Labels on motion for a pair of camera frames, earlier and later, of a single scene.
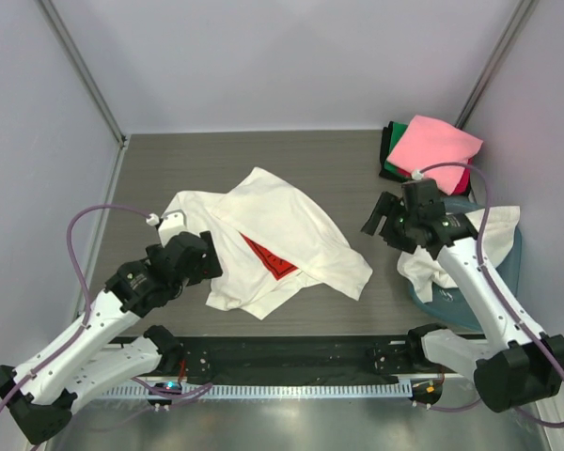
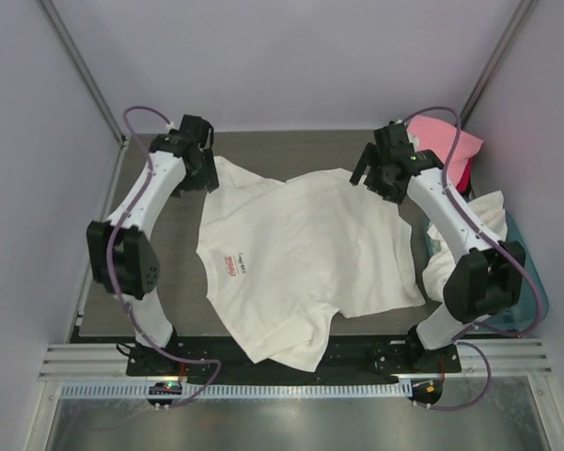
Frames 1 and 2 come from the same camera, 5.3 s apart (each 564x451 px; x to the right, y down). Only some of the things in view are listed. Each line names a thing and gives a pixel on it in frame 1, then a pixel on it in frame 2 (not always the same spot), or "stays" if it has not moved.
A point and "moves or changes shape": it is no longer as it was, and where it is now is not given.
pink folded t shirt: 427,143 stays
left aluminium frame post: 80,69 stays
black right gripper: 387,222 -> 373,170
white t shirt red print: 270,235 moves or changes shape
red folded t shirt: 462,186 stays
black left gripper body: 211,256 -> 202,176
